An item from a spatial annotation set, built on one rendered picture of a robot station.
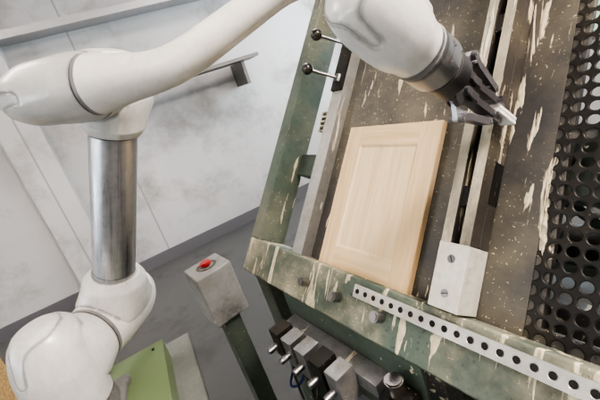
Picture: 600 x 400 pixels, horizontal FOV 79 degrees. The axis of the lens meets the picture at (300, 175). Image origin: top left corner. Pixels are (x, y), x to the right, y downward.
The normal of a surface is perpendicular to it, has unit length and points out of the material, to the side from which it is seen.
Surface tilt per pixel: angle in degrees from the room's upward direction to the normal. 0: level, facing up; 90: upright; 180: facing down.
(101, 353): 91
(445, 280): 50
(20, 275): 90
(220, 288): 90
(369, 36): 126
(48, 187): 90
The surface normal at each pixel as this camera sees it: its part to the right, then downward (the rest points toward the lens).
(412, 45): 0.30, 0.65
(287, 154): 0.58, 0.04
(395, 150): -0.78, -0.27
